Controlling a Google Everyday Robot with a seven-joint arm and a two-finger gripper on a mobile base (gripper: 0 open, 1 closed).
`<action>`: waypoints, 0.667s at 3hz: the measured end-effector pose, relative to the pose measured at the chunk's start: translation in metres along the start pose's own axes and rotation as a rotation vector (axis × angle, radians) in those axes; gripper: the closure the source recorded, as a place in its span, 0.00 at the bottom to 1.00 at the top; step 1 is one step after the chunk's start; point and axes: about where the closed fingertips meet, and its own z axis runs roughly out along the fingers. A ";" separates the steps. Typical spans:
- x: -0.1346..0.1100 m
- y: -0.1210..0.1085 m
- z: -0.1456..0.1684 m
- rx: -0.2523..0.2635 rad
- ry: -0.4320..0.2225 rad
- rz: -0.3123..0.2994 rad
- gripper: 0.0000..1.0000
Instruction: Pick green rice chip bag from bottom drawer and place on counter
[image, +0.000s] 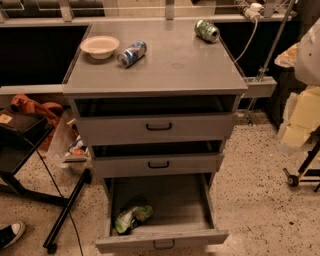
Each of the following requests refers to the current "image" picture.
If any green rice chip bag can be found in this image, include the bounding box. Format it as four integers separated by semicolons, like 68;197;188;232
114;205;153;234

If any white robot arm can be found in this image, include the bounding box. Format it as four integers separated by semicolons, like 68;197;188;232
275;18;320;154

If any grey top drawer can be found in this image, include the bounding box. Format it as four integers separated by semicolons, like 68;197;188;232
73;96;235;146

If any grey drawer cabinet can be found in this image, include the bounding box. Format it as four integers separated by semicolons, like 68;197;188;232
61;18;249;254

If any grey bottom drawer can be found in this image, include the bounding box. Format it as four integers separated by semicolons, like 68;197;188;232
96;174;228;253

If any clear plastic bag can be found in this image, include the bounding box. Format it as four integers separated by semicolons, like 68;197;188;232
46;109;92;175

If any orange cloth bag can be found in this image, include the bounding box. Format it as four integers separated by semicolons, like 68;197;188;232
11;94;64;150

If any blue soda can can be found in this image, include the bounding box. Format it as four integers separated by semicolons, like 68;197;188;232
117;40;147;68

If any white paper bowl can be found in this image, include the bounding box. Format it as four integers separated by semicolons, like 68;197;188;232
80;36;120;59

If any green soda can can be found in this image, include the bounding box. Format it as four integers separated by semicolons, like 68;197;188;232
194;20;220;43

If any black wheeled stand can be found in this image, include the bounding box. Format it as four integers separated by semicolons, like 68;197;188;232
283;140;320;192

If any black and white sneaker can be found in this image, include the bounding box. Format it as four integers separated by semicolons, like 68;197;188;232
0;221;25;249

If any black floor cable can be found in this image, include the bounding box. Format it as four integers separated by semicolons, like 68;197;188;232
19;134;84;256

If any white power cable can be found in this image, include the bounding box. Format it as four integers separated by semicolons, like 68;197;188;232
233;2;264;64

